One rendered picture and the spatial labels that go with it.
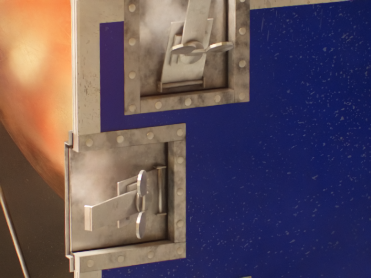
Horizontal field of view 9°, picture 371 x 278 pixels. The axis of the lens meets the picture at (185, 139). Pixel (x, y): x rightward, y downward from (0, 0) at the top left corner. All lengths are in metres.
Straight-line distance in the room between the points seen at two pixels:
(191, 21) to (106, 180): 0.16
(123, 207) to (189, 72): 0.14
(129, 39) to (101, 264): 0.21
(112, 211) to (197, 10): 0.19
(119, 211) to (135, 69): 0.13
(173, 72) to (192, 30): 0.05
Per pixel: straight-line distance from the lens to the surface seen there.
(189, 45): 2.03
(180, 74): 2.08
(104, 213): 2.02
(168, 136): 2.08
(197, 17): 2.05
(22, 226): 3.18
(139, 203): 2.06
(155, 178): 2.09
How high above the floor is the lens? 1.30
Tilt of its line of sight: 13 degrees down
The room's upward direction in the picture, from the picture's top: straight up
